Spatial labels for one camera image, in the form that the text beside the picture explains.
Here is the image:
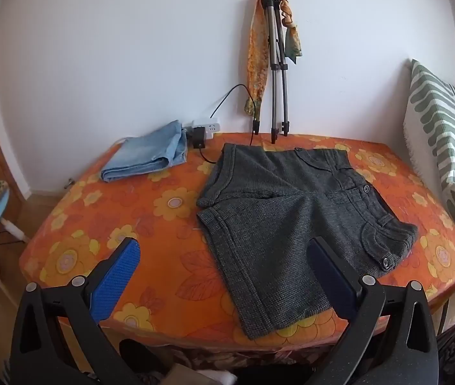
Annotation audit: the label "silver black tripod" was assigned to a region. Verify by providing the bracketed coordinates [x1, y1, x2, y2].
[252, 0, 292, 144]

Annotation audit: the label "black cable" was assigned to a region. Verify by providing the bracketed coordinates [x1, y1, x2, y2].
[199, 83, 261, 165]

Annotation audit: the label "folded blue denim cloth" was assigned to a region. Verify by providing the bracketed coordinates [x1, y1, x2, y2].
[101, 119, 189, 183]

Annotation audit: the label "orange floral bed cover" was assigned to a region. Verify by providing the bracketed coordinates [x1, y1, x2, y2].
[19, 132, 455, 349]

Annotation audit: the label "white power strip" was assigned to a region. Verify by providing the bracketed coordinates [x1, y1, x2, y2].
[183, 117, 221, 139]

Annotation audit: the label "green orange twisted scarf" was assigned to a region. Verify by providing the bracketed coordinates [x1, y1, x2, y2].
[273, 0, 304, 65]

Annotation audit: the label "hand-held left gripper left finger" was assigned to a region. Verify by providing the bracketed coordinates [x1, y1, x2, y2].
[9, 237, 142, 385]

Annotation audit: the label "orange patterned scarf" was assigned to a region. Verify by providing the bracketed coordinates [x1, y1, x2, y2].
[244, 0, 276, 116]

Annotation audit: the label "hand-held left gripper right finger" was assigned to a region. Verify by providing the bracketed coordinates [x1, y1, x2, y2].
[308, 236, 440, 385]

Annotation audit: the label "grey houndstooth pants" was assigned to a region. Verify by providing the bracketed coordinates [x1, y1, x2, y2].
[196, 143, 418, 339]

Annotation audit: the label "green striped white pillow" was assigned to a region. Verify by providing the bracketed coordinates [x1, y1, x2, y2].
[402, 59, 455, 249]

